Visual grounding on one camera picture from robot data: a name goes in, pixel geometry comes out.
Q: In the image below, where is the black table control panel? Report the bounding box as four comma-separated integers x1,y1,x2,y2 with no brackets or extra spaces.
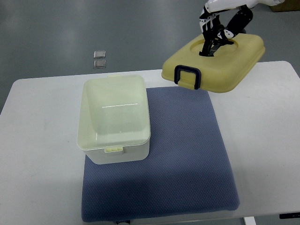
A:
279,212,300,219

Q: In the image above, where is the blue-grey padded mat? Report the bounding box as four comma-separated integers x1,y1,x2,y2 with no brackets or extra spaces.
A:
82,87,240,222

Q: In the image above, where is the upper metal floor plate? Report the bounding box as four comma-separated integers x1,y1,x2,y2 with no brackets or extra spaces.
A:
93,50,106,59

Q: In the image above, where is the white table leg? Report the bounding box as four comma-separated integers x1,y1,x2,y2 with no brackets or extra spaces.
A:
243,217,256,225

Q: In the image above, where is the brown cardboard box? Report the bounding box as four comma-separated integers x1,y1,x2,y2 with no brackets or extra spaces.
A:
270,0,300,12

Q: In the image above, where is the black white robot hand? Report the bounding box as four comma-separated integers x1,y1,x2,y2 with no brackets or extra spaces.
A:
198,0,261,58

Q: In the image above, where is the metal floor plate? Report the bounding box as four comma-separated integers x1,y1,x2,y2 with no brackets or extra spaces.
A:
93,50,106,59
93,59,106,69

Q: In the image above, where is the yellow storage box lid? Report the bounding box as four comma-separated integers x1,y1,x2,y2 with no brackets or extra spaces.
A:
161,34,265,93

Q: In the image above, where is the white storage box base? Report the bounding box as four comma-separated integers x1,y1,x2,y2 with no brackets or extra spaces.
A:
77,75,150,165

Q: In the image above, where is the lower metal floor plate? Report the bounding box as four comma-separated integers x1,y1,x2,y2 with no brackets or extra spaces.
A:
93,59,106,69

